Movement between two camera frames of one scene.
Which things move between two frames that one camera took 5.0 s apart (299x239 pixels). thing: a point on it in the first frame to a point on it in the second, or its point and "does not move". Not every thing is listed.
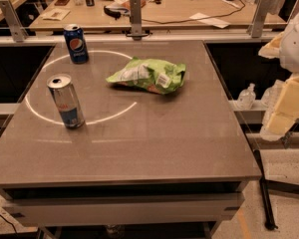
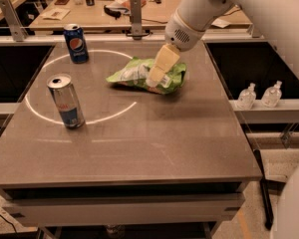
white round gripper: [296, 44] to [181, 34]
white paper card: [57, 14] does not move
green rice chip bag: [152, 75] does not move
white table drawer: [121, 209] does not move
